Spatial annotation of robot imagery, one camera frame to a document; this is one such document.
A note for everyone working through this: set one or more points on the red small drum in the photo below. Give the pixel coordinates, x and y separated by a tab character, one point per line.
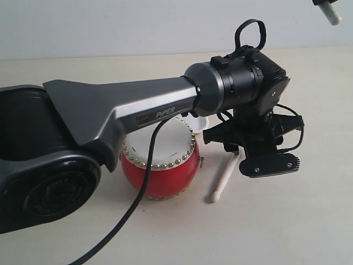
175	161

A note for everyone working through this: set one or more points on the wooden drumstick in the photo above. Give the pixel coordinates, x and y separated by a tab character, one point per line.
224	178
330	13

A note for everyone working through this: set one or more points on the white rectangular plastic tray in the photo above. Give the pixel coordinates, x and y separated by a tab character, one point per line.
198	124

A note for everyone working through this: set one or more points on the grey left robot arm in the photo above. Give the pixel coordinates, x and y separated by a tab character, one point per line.
56	137

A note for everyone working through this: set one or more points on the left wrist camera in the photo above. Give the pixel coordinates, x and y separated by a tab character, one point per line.
283	124

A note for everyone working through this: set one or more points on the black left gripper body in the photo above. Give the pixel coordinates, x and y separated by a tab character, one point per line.
258	135

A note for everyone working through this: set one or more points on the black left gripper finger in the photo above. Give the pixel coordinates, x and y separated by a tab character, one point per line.
269	165

